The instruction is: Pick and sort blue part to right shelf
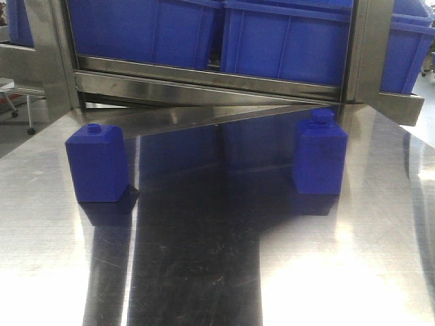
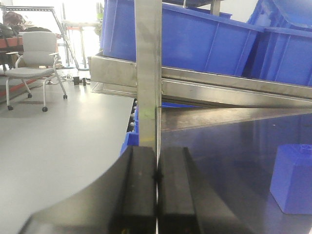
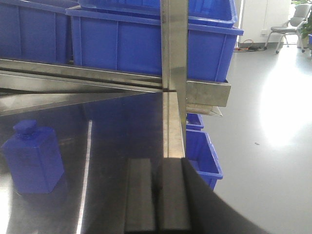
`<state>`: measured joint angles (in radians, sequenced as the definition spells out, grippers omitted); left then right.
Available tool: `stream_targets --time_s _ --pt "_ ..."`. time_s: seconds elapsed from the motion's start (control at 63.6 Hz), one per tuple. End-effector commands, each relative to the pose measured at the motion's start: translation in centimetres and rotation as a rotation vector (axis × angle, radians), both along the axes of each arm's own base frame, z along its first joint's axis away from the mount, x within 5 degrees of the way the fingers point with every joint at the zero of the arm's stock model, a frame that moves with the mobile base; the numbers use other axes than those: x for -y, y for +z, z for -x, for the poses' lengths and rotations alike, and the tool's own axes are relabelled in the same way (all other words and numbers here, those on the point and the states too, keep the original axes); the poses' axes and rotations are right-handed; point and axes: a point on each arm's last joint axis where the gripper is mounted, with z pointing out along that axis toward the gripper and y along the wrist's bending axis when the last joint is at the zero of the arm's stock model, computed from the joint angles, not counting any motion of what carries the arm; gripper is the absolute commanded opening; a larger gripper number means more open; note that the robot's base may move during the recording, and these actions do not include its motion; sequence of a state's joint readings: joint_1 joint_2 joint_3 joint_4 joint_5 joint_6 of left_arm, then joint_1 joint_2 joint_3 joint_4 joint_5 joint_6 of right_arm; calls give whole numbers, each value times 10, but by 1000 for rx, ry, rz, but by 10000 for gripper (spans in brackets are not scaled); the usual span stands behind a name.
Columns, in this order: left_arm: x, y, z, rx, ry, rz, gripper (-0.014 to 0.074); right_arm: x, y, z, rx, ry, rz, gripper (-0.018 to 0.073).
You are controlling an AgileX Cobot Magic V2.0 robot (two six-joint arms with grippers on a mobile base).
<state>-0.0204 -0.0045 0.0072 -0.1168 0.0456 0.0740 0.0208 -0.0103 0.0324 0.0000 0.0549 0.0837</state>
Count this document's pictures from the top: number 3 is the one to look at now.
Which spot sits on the blue plastic bin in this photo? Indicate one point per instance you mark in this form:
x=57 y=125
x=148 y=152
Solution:
x=36 y=30
x=133 y=44

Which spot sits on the blue plastic bin right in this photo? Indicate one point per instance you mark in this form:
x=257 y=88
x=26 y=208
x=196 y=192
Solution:
x=133 y=44

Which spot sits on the blue nested bin on top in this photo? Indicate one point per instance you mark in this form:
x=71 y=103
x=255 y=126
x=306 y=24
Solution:
x=219 y=13

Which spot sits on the stainless steel shelf rack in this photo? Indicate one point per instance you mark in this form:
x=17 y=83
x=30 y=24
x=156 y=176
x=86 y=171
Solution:
x=180 y=95

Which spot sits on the blue bin on floor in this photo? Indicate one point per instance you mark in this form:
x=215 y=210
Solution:
x=202 y=155

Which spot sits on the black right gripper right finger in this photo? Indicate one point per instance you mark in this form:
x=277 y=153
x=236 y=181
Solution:
x=187 y=205

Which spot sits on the blue bottle-shaped plastic part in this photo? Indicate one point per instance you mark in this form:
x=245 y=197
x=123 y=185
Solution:
x=33 y=157

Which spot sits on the grey office chair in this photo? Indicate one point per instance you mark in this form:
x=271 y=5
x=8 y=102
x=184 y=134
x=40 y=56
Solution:
x=292 y=26

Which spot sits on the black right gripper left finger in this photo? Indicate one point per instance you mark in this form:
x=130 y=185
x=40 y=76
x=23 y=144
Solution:
x=140 y=211

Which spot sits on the blue plastic bin left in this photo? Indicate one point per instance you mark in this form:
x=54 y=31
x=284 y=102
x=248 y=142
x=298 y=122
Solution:
x=36 y=30

